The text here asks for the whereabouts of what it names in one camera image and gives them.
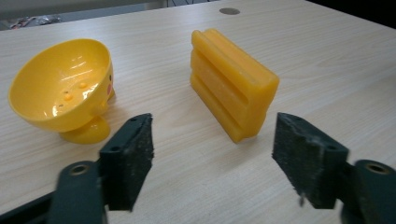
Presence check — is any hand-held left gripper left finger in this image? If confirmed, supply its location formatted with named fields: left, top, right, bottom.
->
left=98, top=112, right=155, bottom=213

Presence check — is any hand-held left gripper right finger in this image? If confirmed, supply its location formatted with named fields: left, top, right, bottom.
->
left=271, top=112, right=350, bottom=210

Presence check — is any yellow duck-shaped soap dish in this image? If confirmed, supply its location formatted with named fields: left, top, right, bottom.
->
left=7, top=37, right=116, bottom=146

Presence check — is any yellow ridged soap bar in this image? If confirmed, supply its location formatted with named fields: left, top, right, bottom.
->
left=190, top=28, right=280, bottom=145

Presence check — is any clutter of small dark things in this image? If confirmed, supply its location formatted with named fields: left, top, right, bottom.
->
left=8, top=15, right=64, bottom=31

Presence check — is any grey round cable grommet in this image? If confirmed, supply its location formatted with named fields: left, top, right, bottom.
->
left=219, top=7, right=241, bottom=16

